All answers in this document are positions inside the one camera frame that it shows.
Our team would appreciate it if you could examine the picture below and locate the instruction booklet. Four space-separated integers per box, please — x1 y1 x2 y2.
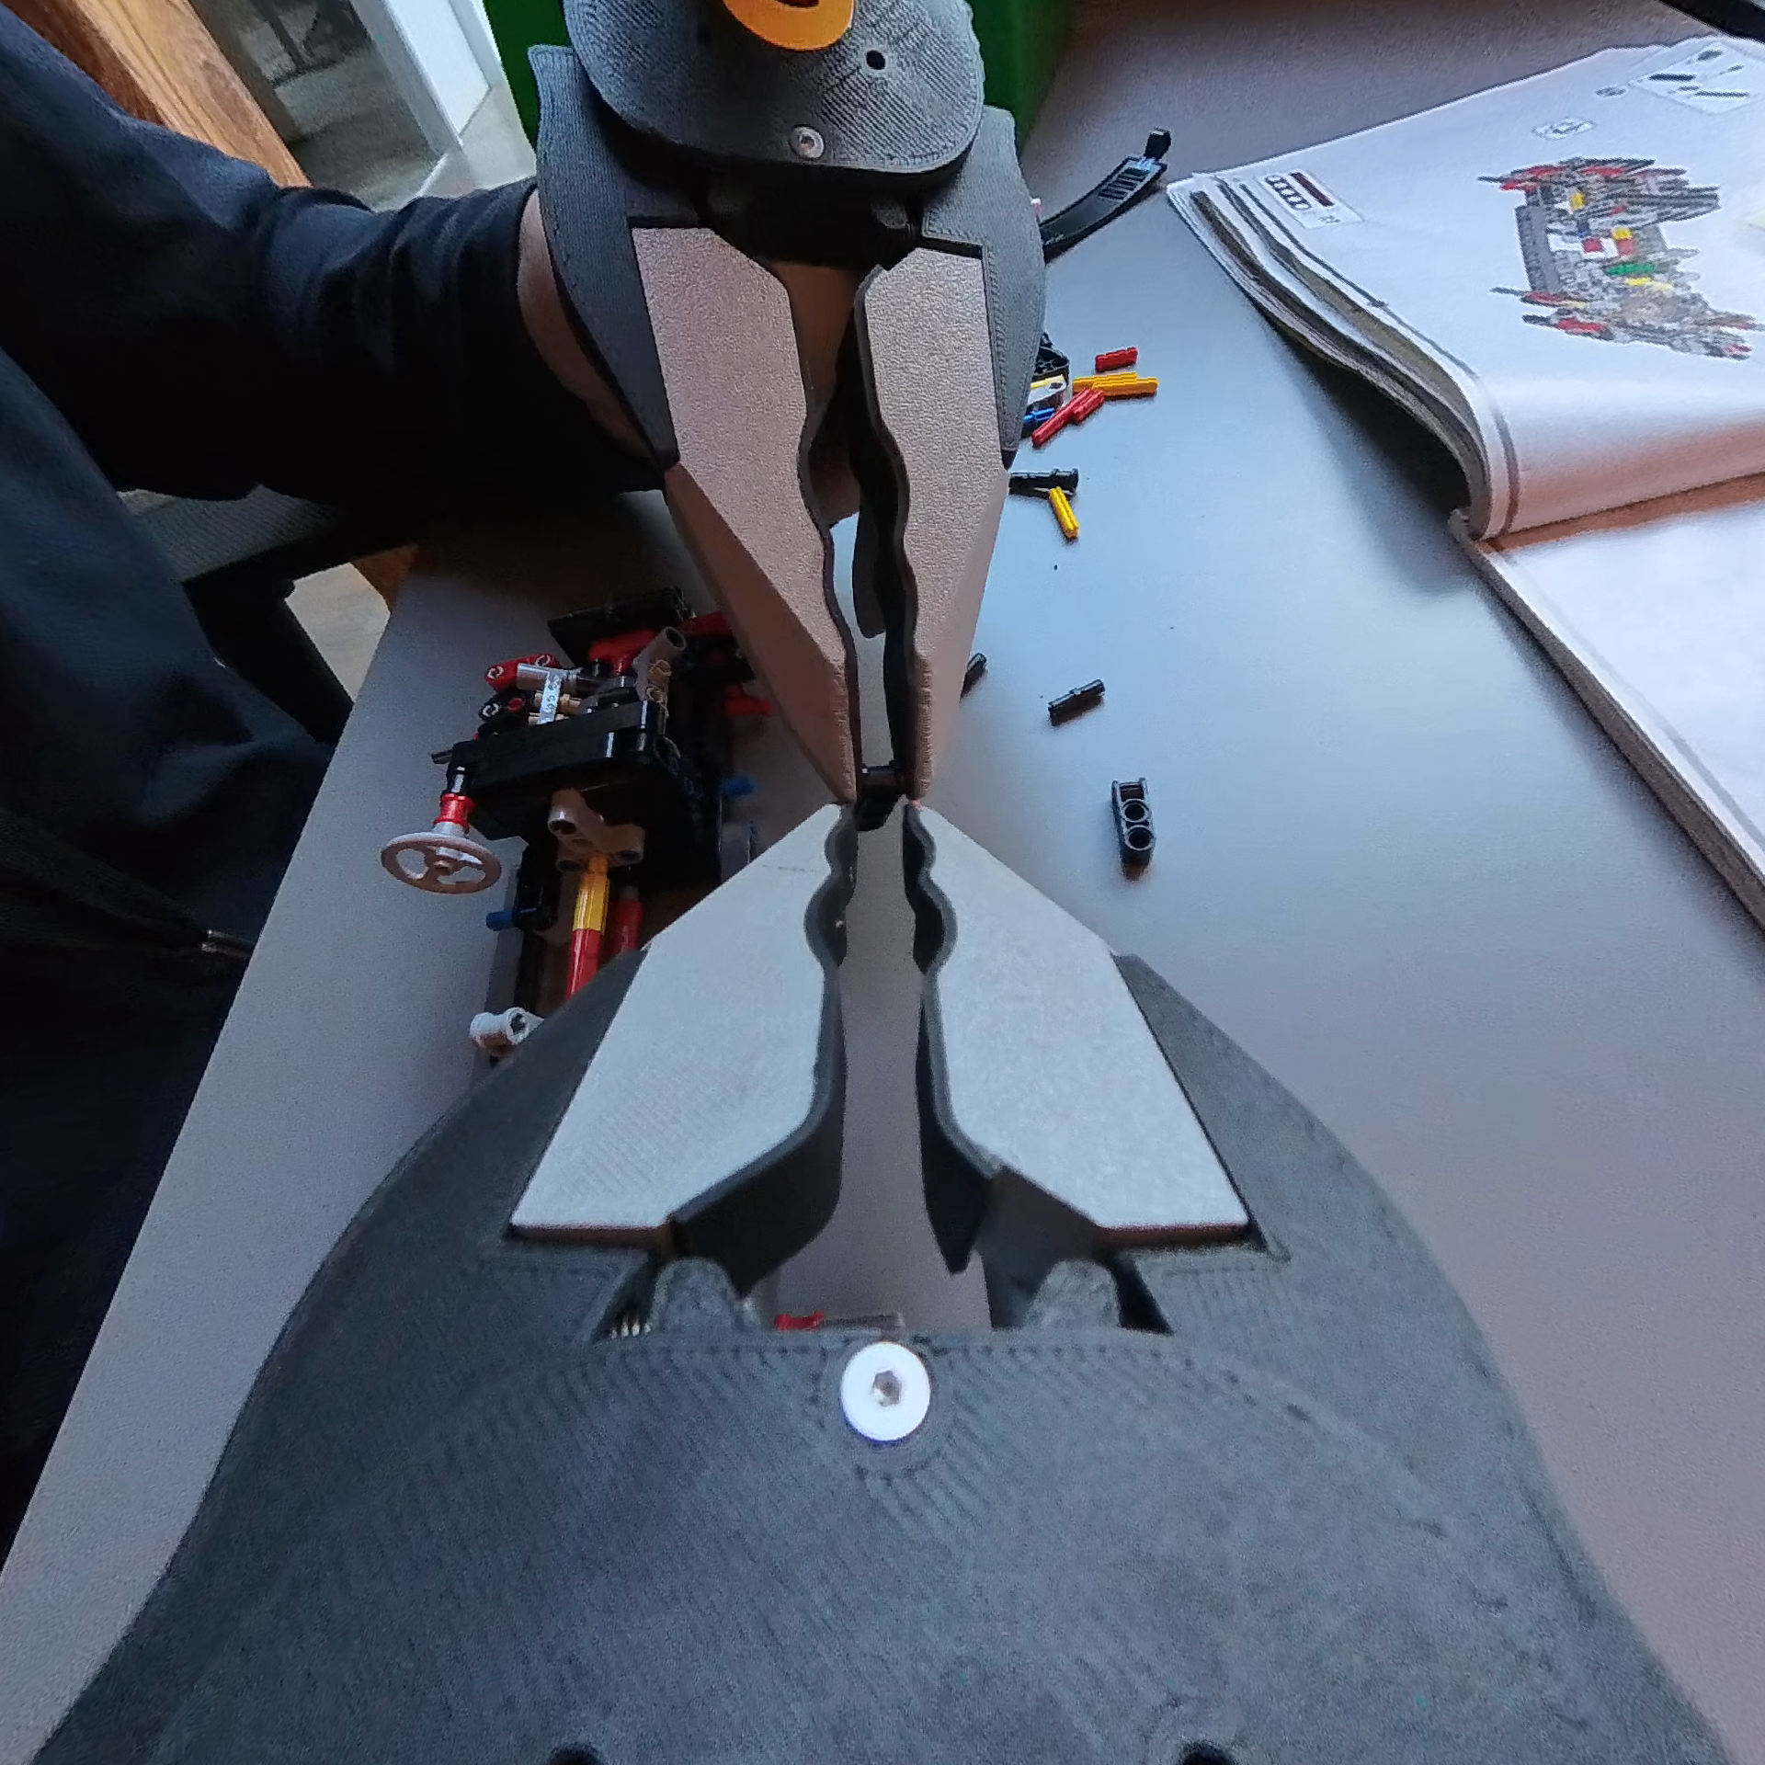
1167 41 1765 928

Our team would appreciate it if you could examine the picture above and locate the person's left forearm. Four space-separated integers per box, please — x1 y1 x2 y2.
0 14 663 504

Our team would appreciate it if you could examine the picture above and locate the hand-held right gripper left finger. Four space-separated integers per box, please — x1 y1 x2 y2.
511 802 859 1295

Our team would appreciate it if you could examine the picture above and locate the wooden furniture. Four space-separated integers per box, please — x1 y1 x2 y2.
0 0 310 191

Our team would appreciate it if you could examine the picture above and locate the person's left hand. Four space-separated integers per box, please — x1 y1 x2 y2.
515 179 665 460

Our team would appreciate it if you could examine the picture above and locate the toy brick model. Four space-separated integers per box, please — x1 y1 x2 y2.
381 586 777 1068

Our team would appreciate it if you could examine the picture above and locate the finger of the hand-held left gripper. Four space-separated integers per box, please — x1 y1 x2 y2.
630 220 861 810
850 242 1002 805

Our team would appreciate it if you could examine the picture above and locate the heap of small toy pins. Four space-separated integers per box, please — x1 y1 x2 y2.
1011 330 1162 543

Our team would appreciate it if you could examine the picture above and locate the grey chair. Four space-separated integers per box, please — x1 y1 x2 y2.
122 485 419 746

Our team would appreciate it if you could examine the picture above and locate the person's dark clothing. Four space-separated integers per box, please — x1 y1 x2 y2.
0 344 363 1525

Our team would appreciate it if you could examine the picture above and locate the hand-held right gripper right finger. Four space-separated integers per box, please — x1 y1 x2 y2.
899 802 1250 1279

